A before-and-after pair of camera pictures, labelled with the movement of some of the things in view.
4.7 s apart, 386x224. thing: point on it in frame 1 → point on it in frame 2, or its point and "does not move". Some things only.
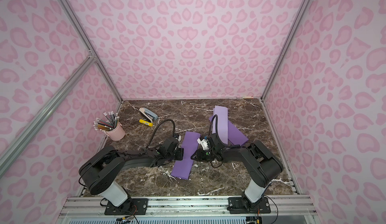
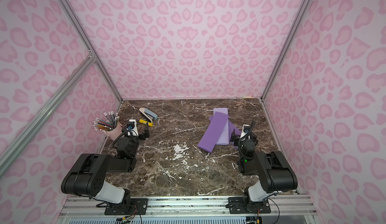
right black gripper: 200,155 → 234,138
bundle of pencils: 112,122 does not move
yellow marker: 143,122 does not move
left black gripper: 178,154 → 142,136
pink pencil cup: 117,134 does not move
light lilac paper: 221,113 does not move
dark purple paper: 182,169 → 212,131
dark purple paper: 234,135 does not move
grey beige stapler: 149,114 does not move
